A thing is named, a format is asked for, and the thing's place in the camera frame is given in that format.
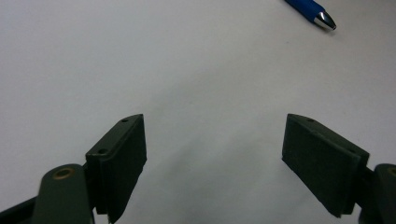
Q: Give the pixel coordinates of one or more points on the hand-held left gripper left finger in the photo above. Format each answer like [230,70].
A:
[120,161]

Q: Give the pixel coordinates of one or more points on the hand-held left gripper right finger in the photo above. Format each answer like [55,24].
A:
[323,165]

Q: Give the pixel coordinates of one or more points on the blue click pen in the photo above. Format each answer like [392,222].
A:
[311,9]

